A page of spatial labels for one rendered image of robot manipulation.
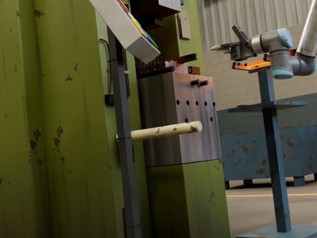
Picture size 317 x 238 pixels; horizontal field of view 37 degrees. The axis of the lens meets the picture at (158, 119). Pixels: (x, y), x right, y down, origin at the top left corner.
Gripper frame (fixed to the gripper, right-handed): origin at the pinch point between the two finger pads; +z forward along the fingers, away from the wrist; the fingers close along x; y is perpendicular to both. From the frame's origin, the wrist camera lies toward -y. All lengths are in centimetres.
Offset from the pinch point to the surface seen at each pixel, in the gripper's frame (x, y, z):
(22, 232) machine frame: -55, 79, 91
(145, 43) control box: -59, 5, -2
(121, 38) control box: -71, 4, 0
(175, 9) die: 2.0, -27.3, 22.7
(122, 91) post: -59, 21, 13
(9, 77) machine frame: -55, 1, 91
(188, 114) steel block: -5.8, 29.4, 16.7
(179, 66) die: 0.0, 3.7, 22.7
